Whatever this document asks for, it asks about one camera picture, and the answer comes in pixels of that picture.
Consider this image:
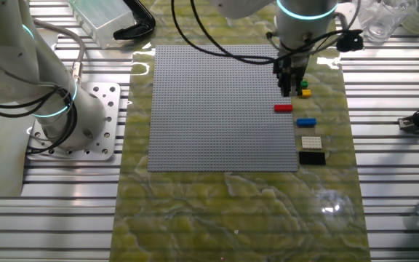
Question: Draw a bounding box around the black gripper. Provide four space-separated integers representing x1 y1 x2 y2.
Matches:
273 53 311 98

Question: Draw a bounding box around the white flat Lego plate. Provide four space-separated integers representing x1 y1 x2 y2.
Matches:
301 136 323 150

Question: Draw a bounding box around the black flat Lego plate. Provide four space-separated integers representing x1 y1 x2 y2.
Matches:
298 151 327 167

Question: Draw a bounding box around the grey Lego baseplate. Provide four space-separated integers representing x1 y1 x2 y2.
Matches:
147 44 300 172

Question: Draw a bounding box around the clear plastic cup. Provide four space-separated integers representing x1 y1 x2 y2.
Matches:
354 0 417 43

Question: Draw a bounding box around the green marble pattern mat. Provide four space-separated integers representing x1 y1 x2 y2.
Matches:
109 0 372 262

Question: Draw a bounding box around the black C-clamp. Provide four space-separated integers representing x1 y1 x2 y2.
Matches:
113 0 156 41

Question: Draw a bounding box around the silver robot mounting plate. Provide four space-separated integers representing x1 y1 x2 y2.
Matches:
25 82 122 162

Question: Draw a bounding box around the translucent plastic box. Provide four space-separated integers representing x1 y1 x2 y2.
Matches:
67 0 137 50

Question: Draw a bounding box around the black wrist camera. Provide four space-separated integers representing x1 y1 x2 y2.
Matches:
336 28 364 53

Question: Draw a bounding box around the white camera bracket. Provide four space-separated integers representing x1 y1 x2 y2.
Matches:
335 10 358 33

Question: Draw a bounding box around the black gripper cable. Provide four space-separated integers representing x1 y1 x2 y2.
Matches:
190 0 280 61
170 0 278 66

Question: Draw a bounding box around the grey cable with metal plug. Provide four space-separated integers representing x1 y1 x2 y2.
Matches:
34 17 85 87

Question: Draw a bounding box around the black cable bundle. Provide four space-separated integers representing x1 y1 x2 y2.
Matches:
0 87 78 156

